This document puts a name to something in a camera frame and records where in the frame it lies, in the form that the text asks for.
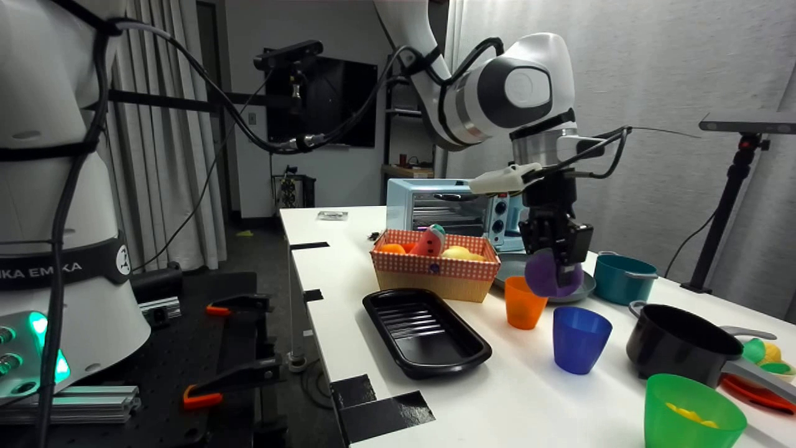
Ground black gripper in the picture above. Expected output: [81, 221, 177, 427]
[520, 165, 596, 289]

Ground grey-teal plate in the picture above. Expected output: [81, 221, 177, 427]
[493, 251, 600, 307]

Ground teal toy pot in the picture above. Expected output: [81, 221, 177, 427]
[590, 251, 661, 307]

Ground black toy pot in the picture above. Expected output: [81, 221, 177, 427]
[623, 300, 796, 406]

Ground black plastic plate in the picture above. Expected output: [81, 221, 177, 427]
[361, 285, 494, 380]

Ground orange plastic cup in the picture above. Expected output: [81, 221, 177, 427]
[503, 274, 551, 330]

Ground blue plastic cup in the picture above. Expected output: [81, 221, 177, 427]
[551, 304, 613, 375]

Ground red toy fruit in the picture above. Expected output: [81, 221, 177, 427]
[409, 228, 444, 259]

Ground light blue toy oven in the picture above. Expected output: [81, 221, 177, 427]
[382, 173, 538, 256]

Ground orange checkered basket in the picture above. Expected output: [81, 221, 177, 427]
[367, 228, 503, 307]

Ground black tripod stand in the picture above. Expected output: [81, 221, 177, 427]
[681, 132, 774, 294]

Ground green plastic cup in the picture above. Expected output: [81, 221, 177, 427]
[643, 371, 748, 448]

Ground yellow toy piece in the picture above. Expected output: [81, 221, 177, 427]
[664, 400, 720, 430]

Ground grey toy utensil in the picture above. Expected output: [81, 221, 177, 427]
[720, 323, 779, 344]

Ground white curtain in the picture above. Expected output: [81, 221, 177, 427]
[443, 0, 796, 325]

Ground green yellow toy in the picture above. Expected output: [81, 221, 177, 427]
[740, 336, 796, 375]

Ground red toy utensil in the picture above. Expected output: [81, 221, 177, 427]
[719, 371, 796, 419]

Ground black floor device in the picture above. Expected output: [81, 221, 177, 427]
[271, 168, 319, 209]

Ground black monitor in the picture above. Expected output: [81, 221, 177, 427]
[263, 54, 381, 150]

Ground grey curtain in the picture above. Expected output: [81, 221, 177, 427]
[97, 0, 230, 277]

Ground black horizontal pole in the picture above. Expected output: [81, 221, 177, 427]
[110, 88, 271, 110]

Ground aluminium extrusion bar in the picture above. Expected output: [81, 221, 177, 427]
[0, 382, 144, 427]

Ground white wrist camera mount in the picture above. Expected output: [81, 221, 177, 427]
[468, 132, 610, 200]

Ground dark wall shelf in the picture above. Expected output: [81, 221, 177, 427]
[381, 46, 449, 182]

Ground black camera bar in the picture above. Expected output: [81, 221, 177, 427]
[695, 110, 796, 137]

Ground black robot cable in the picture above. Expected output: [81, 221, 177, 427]
[33, 0, 636, 448]

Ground black camera on pole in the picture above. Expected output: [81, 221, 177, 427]
[251, 36, 329, 71]

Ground orange handled black clamp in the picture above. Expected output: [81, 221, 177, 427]
[182, 355, 280, 414]
[203, 294, 271, 323]

